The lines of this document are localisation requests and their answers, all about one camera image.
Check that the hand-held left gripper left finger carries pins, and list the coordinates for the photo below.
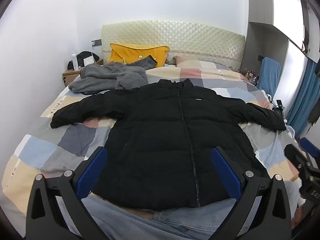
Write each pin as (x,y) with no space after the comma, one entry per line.
(93,170)

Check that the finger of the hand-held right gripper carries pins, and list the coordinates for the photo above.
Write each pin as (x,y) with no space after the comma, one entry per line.
(296,155)
(311,146)

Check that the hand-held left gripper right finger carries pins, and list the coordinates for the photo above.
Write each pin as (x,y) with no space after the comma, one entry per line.
(225,172)

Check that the black puffer jacket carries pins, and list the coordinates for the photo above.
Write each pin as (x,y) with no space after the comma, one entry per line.
(162,130)

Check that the blue curtain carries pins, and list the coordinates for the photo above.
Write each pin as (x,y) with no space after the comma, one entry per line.
(303,100)

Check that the patchwork checked blanket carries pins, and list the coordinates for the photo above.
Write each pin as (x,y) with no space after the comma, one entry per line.
(62,135)

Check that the black tripod device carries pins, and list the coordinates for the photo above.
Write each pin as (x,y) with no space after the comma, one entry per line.
(278,105)

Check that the person's blue jeans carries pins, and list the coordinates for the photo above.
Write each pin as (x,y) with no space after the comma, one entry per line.
(150,225)

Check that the blue towel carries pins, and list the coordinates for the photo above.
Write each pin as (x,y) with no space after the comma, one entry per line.
(270,77)

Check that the grey fleece garment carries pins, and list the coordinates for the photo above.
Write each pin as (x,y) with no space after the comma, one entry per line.
(100,80)

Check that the group of small bottles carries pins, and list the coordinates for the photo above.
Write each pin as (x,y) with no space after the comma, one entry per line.
(251,75)

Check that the wooden nightstand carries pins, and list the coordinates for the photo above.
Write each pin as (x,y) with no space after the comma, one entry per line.
(68,76)

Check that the white box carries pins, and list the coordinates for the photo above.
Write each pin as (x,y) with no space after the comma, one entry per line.
(88,62)

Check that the black bag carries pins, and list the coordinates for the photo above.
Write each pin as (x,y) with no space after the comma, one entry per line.
(83,54)

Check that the pink pillow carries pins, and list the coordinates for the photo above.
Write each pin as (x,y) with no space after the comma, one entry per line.
(185,59)

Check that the yellow pillow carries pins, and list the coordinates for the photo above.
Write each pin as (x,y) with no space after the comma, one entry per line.
(135,52)

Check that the grey white wardrobe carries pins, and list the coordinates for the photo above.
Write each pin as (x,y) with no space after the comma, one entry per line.
(282,17)

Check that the cream quilted headboard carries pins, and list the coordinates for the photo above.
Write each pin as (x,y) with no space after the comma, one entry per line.
(187,37)

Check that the wall socket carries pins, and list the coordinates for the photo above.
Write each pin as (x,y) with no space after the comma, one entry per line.
(96,42)

